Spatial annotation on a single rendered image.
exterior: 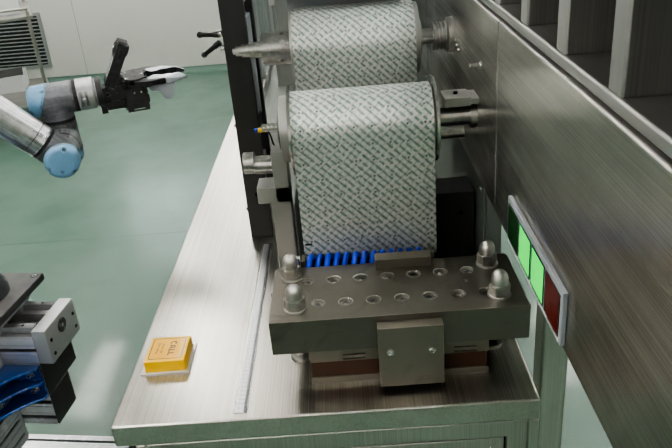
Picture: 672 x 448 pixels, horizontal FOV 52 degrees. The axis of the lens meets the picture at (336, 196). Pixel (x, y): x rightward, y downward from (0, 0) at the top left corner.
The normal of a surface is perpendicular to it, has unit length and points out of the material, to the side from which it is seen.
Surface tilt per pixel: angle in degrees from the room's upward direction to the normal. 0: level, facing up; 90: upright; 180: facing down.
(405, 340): 90
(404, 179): 90
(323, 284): 0
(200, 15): 90
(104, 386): 0
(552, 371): 90
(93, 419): 0
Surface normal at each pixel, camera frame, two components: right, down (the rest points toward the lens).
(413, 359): 0.01, 0.42
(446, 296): -0.07, -0.90
